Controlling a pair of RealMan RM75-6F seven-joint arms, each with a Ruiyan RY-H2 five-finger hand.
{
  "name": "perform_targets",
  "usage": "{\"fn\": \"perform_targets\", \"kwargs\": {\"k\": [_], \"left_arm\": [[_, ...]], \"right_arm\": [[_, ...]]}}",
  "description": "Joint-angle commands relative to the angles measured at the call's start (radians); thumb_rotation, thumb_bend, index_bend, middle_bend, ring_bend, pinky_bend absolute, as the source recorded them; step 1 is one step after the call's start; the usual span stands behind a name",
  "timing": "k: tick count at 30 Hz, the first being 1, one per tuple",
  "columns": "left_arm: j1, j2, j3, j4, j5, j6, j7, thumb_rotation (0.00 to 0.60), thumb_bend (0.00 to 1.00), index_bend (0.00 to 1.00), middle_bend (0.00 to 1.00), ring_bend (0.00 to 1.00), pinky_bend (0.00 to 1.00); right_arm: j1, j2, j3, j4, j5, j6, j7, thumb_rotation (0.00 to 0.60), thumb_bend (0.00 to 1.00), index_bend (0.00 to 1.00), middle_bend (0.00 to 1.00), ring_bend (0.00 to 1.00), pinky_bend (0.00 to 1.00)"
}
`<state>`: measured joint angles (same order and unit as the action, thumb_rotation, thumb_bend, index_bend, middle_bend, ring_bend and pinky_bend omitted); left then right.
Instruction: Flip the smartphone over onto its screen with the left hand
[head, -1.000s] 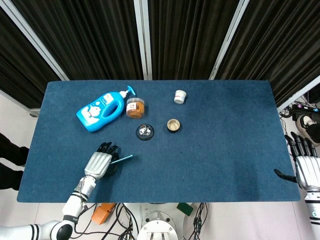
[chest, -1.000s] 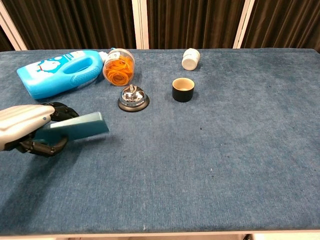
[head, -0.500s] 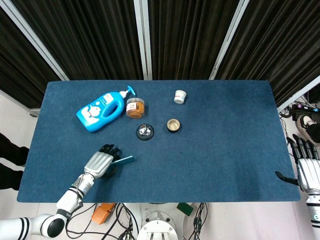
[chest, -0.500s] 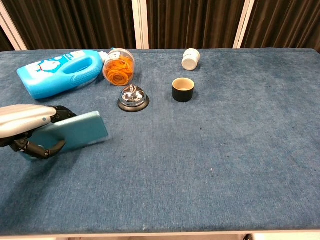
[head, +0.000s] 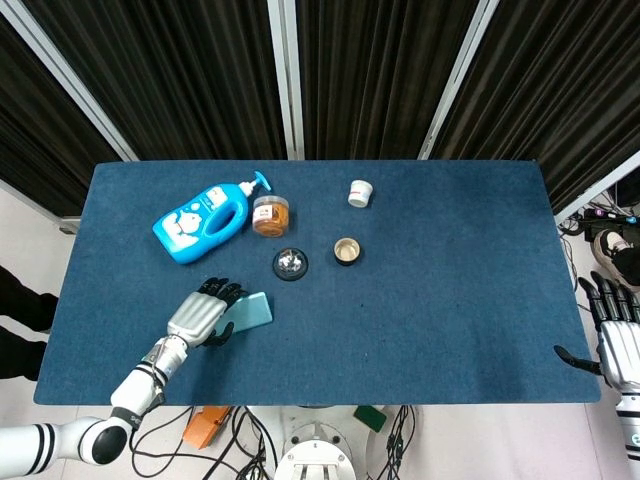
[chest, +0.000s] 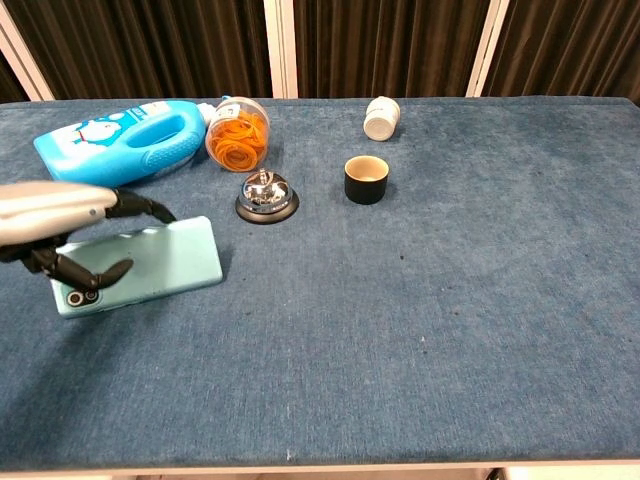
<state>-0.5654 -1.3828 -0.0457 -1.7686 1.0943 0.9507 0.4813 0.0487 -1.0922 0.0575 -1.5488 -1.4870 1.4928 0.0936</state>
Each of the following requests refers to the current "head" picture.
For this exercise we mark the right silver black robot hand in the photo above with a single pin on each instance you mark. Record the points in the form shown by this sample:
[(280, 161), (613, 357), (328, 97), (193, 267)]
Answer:
[(620, 350)]

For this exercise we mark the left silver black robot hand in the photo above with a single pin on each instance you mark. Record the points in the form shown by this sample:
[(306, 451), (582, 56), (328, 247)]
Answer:
[(197, 317)]

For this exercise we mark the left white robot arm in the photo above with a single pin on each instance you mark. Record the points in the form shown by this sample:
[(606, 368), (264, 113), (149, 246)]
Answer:
[(135, 387)]

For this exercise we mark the blue cartoon detergent pump bottle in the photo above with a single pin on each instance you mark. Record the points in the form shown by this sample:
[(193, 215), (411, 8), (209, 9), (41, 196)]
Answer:
[(200, 227)]

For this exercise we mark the blue table cloth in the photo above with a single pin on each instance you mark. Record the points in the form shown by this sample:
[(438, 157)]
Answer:
[(425, 310)]

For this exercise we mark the orange box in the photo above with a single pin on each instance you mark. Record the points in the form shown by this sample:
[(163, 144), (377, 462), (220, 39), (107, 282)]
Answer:
[(205, 427)]

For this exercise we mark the small white lidded jar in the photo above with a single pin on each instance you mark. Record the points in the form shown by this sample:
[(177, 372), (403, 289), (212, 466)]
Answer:
[(360, 194)]

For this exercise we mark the black cup with beige inside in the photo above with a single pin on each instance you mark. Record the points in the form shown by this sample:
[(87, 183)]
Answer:
[(347, 251)]

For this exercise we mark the clear jar of rubber bands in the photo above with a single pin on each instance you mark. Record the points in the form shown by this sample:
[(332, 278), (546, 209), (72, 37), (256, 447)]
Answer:
[(271, 216)]

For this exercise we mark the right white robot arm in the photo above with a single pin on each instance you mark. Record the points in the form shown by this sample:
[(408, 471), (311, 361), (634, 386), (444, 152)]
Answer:
[(631, 425)]

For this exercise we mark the green flat block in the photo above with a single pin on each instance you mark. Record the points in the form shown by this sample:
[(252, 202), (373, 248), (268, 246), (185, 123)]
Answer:
[(371, 418)]

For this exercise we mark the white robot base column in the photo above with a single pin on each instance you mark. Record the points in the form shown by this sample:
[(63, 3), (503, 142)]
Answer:
[(315, 455)]

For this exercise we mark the white frame post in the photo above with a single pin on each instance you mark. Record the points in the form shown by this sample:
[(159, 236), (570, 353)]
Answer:
[(457, 80), (75, 85), (595, 195), (286, 75)]

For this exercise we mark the person's black trouser leg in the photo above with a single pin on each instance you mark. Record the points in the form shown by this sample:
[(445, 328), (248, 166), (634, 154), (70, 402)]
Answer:
[(630, 265), (22, 325)]

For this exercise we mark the dark pleated curtain panel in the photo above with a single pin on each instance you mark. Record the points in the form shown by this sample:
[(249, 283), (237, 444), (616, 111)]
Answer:
[(560, 90), (175, 75), (40, 130), (375, 75)]

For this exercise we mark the white sneaker with black trim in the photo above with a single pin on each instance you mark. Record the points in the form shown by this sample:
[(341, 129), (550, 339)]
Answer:
[(610, 250)]

